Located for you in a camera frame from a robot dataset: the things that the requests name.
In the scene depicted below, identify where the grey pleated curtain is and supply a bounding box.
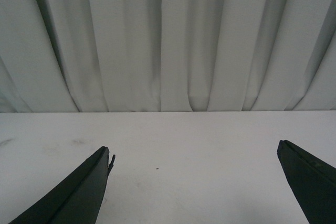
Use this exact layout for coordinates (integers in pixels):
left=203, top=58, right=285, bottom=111
left=1, top=0, right=335, bottom=112

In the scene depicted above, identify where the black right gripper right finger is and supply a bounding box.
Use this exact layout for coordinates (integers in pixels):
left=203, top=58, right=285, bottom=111
left=277, top=140, right=335, bottom=223

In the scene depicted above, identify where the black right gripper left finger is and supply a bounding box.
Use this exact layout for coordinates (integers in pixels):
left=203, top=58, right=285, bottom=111
left=11, top=146, right=116, bottom=223

